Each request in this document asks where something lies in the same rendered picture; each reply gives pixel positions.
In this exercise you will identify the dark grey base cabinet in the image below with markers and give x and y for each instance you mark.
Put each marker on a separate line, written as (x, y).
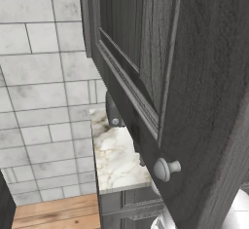
(129, 207)

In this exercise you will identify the dark grey cabinet door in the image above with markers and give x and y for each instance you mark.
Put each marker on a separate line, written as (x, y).
(207, 77)

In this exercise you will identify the grey round door knob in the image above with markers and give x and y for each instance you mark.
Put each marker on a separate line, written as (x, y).
(163, 169)

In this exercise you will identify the dark grey small appliance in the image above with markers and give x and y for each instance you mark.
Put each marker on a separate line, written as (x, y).
(113, 114)

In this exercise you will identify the dark cabinet side panel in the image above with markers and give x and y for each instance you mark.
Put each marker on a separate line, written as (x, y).
(6, 207)

